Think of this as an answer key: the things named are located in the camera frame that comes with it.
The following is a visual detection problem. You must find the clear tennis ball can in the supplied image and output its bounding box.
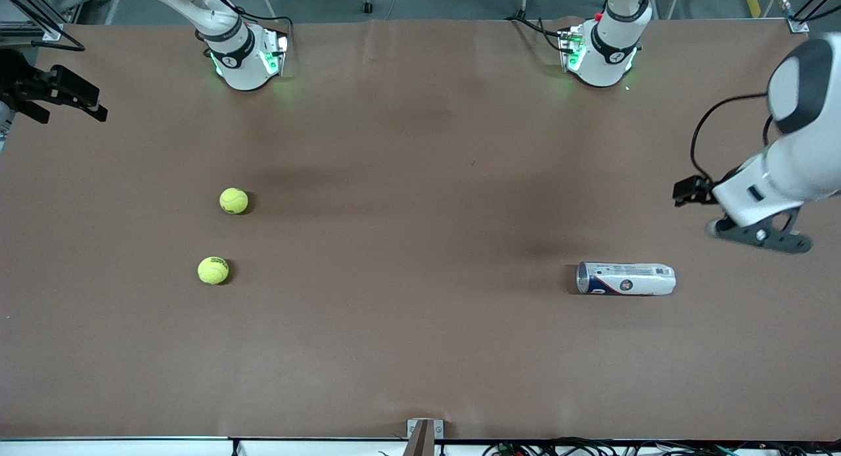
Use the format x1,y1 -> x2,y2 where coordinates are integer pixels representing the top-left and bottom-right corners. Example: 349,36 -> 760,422
576,262 -> 677,296

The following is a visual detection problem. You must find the yellow tennis ball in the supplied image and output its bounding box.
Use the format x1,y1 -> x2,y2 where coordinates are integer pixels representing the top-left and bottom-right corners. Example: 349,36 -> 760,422
197,256 -> 230,286
219,187 -> 250,215

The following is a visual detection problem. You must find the silver arm base connector box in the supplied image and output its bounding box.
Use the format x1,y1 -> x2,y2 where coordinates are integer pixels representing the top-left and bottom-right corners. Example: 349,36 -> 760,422
261,26 -> 290,77
558,26 -> 585,72

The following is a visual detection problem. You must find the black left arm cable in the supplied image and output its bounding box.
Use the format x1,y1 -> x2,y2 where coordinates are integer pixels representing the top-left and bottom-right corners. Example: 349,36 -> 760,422
690,91 -> 776,182

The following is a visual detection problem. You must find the aluminium frame post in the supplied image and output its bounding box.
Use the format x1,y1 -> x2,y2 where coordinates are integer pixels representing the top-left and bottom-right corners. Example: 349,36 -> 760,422
769,0 -> 841,35
0,0 -> 64,41

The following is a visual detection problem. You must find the black base cable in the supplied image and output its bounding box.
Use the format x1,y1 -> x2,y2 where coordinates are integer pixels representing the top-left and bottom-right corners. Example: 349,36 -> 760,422
204,0 -> 294,53
506,12 -> 566,53

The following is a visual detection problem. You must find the black cable bundle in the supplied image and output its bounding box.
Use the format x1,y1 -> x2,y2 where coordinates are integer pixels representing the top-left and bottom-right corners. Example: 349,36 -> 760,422
483,436 -> 841,456

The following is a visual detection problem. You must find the grey table edge bracket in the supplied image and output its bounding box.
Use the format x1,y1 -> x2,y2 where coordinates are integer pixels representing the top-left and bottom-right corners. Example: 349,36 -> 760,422
407,419 -> 444,456

